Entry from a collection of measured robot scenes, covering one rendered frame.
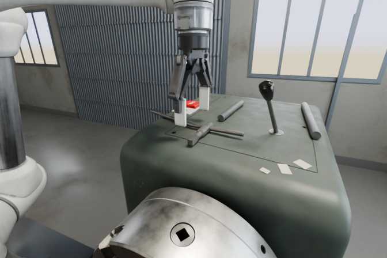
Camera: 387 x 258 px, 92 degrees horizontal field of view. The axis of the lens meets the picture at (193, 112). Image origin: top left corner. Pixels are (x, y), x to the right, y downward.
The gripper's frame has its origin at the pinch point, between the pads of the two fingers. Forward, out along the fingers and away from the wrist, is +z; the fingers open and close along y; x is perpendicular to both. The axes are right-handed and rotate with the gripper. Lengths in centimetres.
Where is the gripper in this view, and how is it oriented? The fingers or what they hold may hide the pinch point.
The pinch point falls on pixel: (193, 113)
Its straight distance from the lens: 51.2
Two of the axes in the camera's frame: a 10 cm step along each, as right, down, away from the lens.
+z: 0.0, 9.4, 3.4
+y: -4.7, 3.0, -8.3
